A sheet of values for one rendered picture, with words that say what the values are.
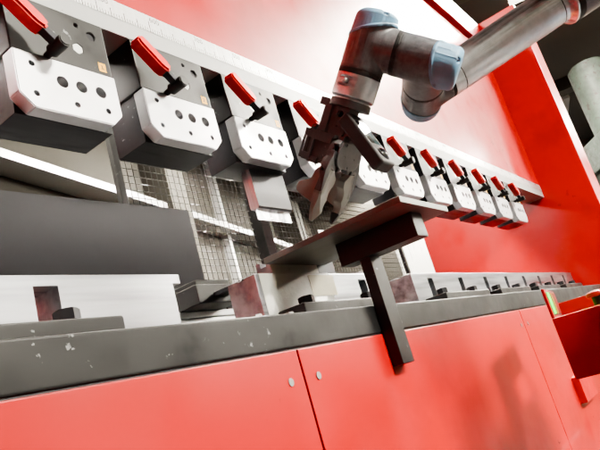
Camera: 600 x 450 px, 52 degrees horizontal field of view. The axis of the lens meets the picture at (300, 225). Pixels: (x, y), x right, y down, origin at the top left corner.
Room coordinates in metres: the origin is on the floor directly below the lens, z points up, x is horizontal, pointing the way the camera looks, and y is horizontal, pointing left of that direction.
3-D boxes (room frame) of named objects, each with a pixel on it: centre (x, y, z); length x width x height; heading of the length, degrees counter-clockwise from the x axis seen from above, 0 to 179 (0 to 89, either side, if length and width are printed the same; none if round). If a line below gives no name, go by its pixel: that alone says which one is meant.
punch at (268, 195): (1.08, 0.04, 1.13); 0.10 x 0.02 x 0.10; 148
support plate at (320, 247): (1.00, -0.08, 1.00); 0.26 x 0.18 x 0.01; 58
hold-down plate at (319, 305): (1.08, -0.03, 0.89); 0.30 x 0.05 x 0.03; 148
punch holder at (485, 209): (2.07, -0.59, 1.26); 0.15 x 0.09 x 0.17; 148
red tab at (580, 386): (1.86, -0.64, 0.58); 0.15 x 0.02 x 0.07; 148
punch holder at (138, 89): (0.89, 0.16, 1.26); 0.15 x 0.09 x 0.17; 148
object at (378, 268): (0.98, -0.12, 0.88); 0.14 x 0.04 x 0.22; 58
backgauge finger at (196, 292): (1.18, 0.17, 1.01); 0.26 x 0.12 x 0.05; 58
